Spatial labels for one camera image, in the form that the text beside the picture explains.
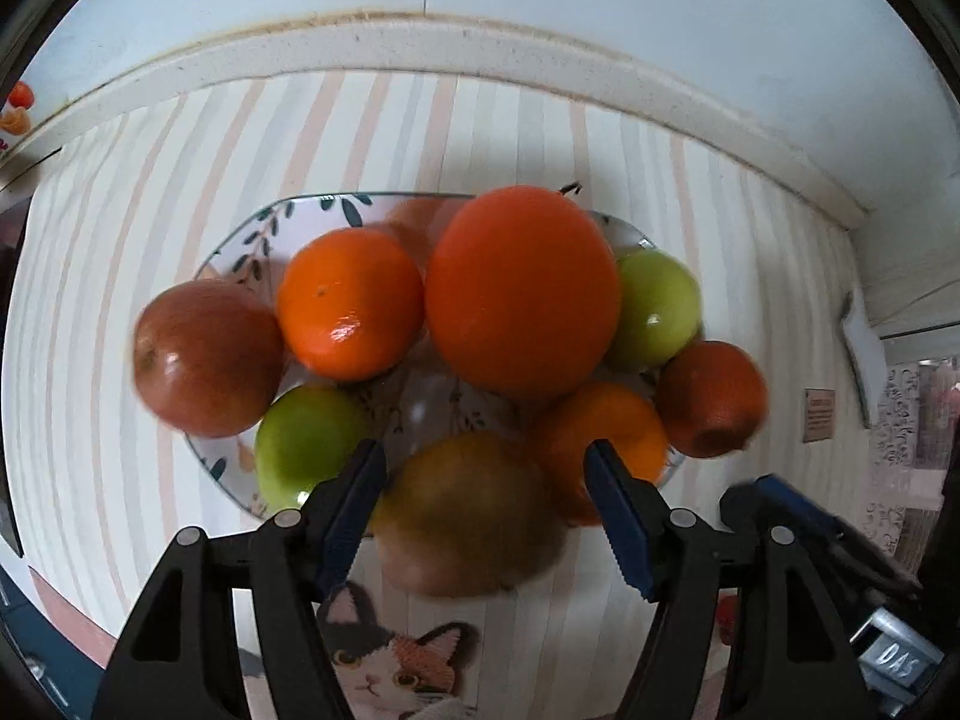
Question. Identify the floral oval ceramic plate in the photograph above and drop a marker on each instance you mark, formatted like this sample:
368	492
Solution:
255	240

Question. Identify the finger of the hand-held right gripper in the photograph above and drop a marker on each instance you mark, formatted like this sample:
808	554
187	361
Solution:
739	506
799	501

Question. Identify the colourful wall stickers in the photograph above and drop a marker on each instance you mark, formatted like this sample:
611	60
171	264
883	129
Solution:
19	95

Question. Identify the green apple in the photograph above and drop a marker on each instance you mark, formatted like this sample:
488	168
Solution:
656	307
307	442

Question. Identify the green-brown tomato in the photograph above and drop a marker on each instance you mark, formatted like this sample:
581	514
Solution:
465	517

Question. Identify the blue kitchen cabinet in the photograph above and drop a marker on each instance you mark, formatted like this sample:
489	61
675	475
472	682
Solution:
45	652

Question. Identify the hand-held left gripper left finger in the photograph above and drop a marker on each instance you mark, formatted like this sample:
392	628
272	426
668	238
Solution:
351	514

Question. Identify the patterned glass door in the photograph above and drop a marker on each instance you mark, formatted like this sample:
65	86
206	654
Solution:
911	420

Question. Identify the small brown card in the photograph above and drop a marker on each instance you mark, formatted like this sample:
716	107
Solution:
820	415

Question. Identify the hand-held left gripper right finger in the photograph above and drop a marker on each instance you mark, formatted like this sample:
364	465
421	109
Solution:
624	529

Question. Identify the striped cat-print tablecloth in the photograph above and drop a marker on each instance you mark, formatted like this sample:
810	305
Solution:
112	240

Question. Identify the red apple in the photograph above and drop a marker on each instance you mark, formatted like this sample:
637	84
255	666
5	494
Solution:
206	360

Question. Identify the small orange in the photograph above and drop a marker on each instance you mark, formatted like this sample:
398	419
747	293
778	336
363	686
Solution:
592	427
349	304

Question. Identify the large orange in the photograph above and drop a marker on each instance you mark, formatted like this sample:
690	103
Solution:
521	289

